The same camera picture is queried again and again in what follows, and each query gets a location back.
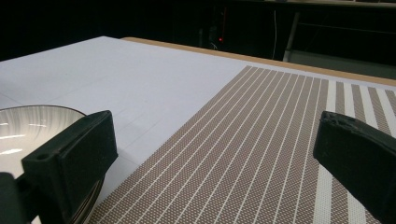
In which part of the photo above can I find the wooden table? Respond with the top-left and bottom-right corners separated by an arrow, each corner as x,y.
120,36 -> 396,88

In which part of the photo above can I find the brown striped woven placemat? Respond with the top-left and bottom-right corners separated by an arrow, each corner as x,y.
87,64 -> 396,224

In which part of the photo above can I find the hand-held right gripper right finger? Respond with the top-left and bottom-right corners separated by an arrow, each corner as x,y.
313,110 -> 396,224

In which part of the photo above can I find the black device with red light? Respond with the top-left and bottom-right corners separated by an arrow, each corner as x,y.
199,6 -> 228,50

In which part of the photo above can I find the white plate with dark rim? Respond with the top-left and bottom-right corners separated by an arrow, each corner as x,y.
69,176 -> 106,224
0,105 -> 88,181

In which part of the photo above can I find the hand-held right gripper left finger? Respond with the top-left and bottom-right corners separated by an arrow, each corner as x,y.
21,109 -> 120,224

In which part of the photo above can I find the white frame desk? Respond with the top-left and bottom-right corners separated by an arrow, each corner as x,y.
264,0 -> 396,80

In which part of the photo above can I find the white board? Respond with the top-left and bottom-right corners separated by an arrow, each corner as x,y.
0,35 -> 396,224

